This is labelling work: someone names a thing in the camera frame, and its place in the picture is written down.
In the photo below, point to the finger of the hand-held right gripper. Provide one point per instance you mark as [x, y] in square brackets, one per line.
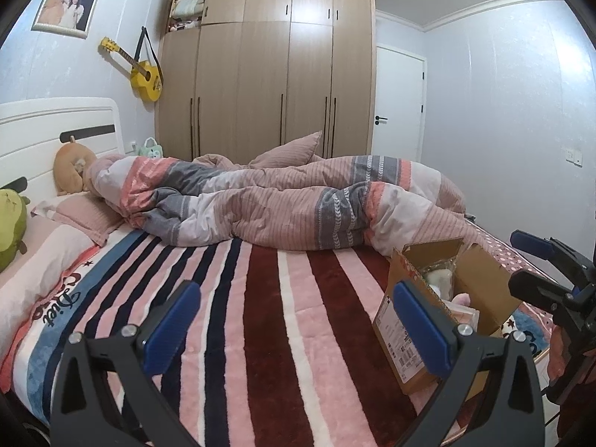
[526, 241]
[531, 286]

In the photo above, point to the framed wall photo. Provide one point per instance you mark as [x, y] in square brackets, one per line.
[65, 7]

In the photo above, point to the white door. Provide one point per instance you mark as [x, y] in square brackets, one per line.
[400, 102]

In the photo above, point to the beige wooden wardrobe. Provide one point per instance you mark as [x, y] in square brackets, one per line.
[265, 79]

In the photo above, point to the white bed headboard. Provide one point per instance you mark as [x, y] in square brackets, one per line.
[46, 121]

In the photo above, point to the striped fleece blanket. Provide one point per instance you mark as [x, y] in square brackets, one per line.
[260, 326]

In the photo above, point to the white wall switch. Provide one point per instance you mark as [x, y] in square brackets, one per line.
[573, 157]

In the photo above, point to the pink grey striped duvet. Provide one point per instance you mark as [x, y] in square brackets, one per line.
[279, 205]

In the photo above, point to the small green bag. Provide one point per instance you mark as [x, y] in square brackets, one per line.
[151, 149]

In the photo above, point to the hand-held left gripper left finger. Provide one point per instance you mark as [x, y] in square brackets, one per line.
[172, 321]

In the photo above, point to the cardboard box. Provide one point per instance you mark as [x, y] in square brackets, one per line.
[396, 335]

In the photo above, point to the green avocado plush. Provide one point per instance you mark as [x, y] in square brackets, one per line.
[9, 233]

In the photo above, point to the pink plush toy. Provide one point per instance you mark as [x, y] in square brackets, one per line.
[462, 299]

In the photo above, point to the clear plastic bag of toys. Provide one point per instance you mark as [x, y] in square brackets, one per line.
[440, 279]

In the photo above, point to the folded clothes in wardrobe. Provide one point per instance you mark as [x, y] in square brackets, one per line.
[186, 11]

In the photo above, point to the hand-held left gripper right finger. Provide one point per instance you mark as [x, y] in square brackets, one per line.
[421, 330]

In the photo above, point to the pink striped pillow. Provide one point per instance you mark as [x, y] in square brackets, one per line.
[288, 151]

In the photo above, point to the orange plush cushion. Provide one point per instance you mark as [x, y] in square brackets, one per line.
[67, 167]

